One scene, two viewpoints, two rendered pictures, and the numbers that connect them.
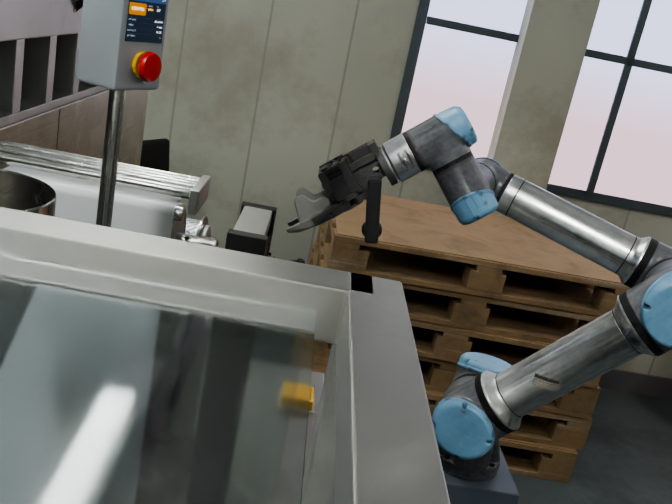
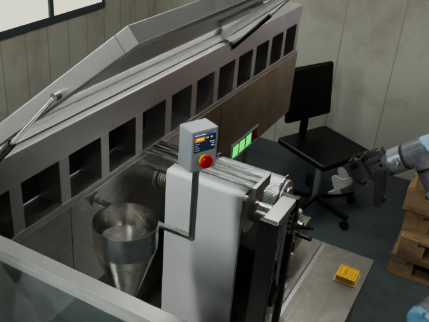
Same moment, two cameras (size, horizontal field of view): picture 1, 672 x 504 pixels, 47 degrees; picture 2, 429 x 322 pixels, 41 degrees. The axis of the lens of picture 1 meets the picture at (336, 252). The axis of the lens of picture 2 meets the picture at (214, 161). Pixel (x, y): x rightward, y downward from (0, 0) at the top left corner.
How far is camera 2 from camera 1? 63 cm
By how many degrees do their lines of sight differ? 29
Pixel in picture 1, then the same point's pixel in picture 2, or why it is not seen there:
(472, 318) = not seen: outside the picture
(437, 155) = (417, 163)
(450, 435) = not seen: outside the picture
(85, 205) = (203, 189)
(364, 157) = (373, 158)
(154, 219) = (233, 200)
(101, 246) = (119, 306)
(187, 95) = (351, 27)
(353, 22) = not seen: outside the picture
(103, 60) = (186, 160)
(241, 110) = (389, 38)
